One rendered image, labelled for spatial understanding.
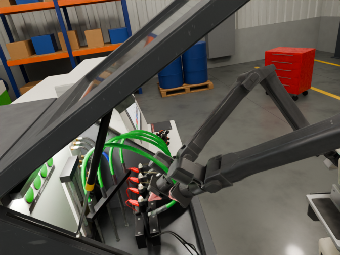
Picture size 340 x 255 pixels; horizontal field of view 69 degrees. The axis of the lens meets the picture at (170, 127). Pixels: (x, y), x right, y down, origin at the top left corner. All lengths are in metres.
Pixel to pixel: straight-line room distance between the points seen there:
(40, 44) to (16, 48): 0.47
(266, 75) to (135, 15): 6.44
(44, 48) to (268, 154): 6.00
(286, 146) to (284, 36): 8.30
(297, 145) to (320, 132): 0.05
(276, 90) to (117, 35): 5.26
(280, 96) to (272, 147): 0.48
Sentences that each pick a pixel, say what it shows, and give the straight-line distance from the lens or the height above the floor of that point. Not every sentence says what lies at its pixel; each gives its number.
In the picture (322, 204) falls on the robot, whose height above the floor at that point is 1.04.
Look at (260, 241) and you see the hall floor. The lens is 2.36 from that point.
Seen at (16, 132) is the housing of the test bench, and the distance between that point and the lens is 0.95.
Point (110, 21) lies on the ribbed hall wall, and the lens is 7.23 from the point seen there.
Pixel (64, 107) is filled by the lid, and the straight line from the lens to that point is 0.80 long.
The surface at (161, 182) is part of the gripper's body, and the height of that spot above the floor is 1.22.
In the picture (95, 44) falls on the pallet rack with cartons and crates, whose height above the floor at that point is 1.27.
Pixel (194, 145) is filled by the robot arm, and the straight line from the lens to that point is 0.91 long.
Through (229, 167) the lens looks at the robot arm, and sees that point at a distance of 0.63.
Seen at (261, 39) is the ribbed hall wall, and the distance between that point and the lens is 8.43.
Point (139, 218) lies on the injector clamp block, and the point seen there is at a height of 0.98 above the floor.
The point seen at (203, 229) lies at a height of 0.95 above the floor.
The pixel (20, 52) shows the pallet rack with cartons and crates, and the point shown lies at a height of 1.32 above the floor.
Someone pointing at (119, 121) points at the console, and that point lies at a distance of 1.26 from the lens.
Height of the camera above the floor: 1.81
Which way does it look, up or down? 26 degrees down
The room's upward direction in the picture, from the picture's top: 8 degrees counter-clockwise
